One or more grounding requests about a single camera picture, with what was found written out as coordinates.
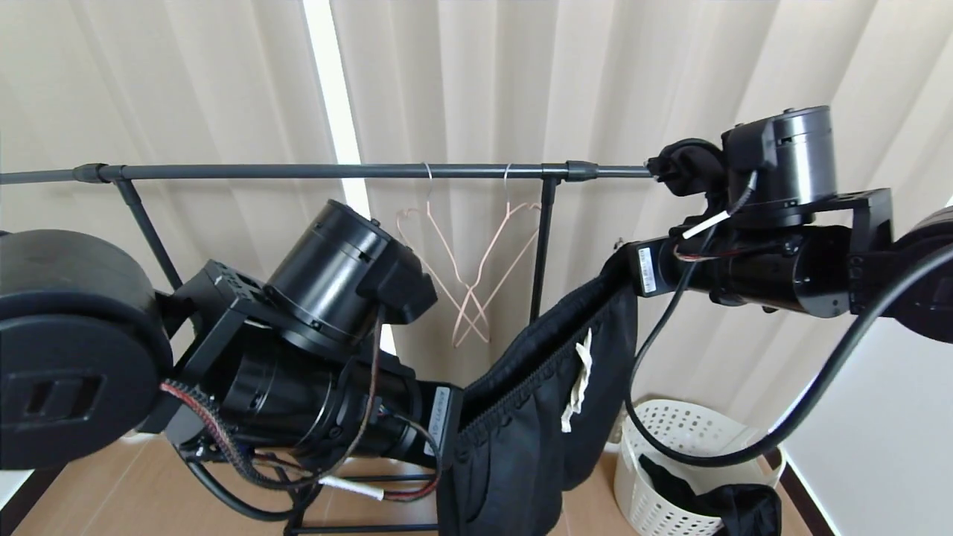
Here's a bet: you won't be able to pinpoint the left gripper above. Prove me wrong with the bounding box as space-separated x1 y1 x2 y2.
220 339 466 477

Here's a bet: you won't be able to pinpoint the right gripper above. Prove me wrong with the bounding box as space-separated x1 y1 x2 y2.
624 227 853 319

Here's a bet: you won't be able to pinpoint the black short-sleeved shirt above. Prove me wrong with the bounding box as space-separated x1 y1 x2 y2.
639 454 783 536

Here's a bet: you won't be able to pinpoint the black shorts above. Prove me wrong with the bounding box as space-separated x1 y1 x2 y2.
436 249 640 536

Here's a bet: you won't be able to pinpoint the pink clothes hanger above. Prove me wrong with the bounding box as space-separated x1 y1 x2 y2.
395 162 492 347
453 162 543 349

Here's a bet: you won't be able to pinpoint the white laundry basket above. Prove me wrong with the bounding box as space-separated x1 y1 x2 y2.
614 400 786 536

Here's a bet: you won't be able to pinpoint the black clothes rack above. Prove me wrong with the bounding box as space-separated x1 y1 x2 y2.
0 160 657 536

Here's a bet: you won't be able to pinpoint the beige curtain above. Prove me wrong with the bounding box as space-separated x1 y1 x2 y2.
0 0 953 455

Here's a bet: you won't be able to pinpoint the black cable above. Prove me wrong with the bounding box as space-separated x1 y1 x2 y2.
624 223 953 468
181 445 322 522

